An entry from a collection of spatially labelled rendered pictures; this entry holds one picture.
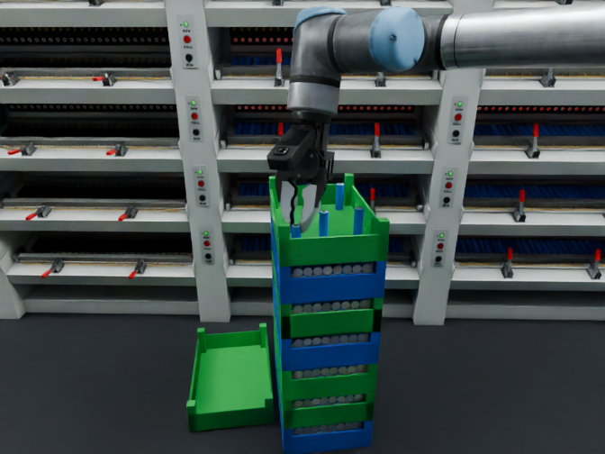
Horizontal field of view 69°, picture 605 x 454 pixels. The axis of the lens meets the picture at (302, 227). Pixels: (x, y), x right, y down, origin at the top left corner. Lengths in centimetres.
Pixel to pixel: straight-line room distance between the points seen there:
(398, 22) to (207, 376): 99
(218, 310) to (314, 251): 74
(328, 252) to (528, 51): 44
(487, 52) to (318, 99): 27
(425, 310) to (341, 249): 73
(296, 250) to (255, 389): 55
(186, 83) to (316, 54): 54
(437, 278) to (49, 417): 112
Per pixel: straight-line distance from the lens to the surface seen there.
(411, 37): 74
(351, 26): 74
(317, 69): 77
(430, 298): 147
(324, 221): 86
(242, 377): 128
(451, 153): 129
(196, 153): 127
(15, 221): 157
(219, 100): 124
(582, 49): 76
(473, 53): 80
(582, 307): 172
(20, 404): 141
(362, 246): 81
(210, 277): 142
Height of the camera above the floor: 86
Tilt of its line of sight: 24 degrees down
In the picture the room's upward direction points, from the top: straight up
